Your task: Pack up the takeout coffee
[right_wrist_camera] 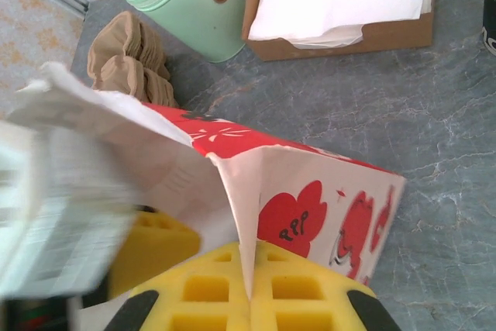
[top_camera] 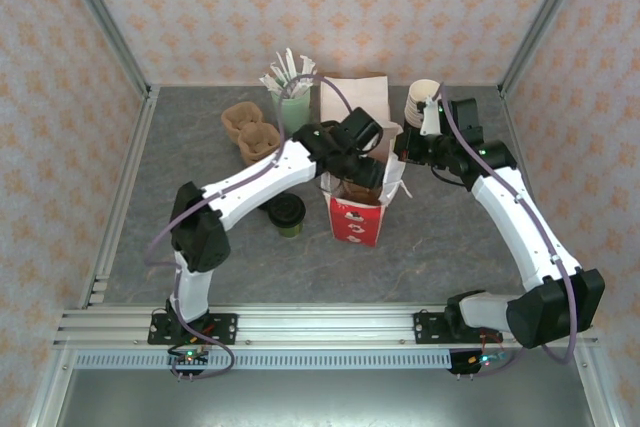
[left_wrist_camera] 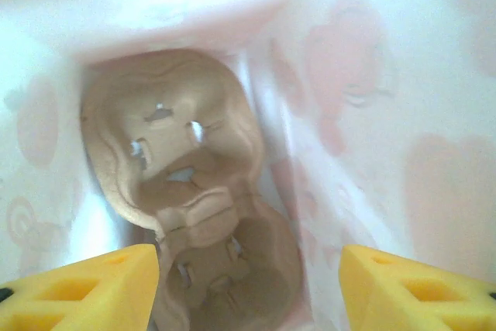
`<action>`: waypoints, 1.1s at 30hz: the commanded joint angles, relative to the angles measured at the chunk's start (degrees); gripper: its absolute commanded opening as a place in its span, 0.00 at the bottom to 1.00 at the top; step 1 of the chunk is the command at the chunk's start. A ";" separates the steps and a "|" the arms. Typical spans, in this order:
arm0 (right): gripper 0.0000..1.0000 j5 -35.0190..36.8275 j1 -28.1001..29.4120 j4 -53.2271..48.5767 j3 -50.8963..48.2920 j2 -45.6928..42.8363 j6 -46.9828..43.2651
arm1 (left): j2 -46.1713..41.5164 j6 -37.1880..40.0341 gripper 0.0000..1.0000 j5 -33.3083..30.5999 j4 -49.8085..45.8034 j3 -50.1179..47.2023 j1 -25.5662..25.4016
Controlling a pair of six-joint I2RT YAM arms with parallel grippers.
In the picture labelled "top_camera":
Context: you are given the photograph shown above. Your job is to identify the aluminium mounting rail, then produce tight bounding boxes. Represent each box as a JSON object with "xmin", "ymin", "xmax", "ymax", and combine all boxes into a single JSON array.
[{"xmin": 53, "ymin": 304, "xmax": 600, "ymax": 348}]

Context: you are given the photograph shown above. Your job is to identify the right arm base purple cable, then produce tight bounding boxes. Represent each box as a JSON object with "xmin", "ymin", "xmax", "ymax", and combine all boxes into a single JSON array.
[{"xmin": 457, "ymin": 344, "xmax": 527, "ymax": 378}]

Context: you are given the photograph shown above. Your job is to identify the mint green plastic tumbler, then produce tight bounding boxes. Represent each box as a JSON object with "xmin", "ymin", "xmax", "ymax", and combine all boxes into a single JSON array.
[{"xmin": 272, "ymin": 81, "xmax": 312, "ymax": 137}]

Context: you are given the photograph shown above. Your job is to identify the grey metal shelf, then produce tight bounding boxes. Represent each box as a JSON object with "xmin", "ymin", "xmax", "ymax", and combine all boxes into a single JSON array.
[{"xmin": 29, "ymin": 366, "xmax": 619, "ymax": 427}]

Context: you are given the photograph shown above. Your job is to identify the arm base purple cable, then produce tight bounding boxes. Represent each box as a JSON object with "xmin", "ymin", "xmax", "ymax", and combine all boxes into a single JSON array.
[
  {"xmin": 169, "ymin": 329, "xmax": 236, "ymax": 381},
  {"xmin": 457, "ymin": 344, "xmax": 527, "ymax": 378}
]

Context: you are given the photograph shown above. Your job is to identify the aluminium corner post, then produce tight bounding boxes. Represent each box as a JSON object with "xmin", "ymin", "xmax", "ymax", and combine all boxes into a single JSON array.
[
  {"xmin": 52, "ymin": 0, "xmax": 154, "ymax": 101},
  {"xmin": 498, "ymin": 0, "xmax": 597, "ymax": 98}
]

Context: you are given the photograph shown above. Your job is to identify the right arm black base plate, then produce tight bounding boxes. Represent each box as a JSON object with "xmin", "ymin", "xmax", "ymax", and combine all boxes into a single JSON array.
[{"xmin": 413, "ymin": 311, "xmax": 501, "ymax": 346}]

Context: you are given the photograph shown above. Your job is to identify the left arm base purple cable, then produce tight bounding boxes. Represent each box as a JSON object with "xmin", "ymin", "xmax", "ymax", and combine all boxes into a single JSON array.
[{"xmin": 169, "ymin": 329, "xmax": 236, "ymax": 381}]

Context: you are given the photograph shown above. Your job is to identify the aluminium frame leg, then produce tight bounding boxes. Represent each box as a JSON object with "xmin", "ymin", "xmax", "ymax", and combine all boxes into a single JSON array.
[
  {"xmin": 27, "ymin": 346, "xmax": 76, "ymax": 427},
  {"xmin": 572, "ymin": 344, "xmax": 619, "ymax": 427}
]

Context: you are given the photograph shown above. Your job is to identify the slotted grey cable duct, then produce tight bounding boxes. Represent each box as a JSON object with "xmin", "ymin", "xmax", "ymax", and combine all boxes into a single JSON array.
[{"xmin": 74, "ymin": 350, "xmax": 484, "ymax": 371}]

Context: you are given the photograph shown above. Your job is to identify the red and white paper bag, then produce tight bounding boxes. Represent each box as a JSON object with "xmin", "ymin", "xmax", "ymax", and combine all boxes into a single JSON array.
[{"xmin": 319, "ymin": 119, "xmax": 412, "ymax": 249}]

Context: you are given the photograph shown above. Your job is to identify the white paper napkin stack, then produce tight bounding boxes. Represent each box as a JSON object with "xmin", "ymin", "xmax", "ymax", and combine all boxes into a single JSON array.
[{"xmin": 319, "ymin": 75, "xmax": 390, "ymax": 124}]

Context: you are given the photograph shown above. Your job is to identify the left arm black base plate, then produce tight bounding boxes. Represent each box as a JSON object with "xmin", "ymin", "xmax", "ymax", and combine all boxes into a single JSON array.
[{"xmin": 148, "ymin": 313, "xmax": 239, "ymax": 346}]

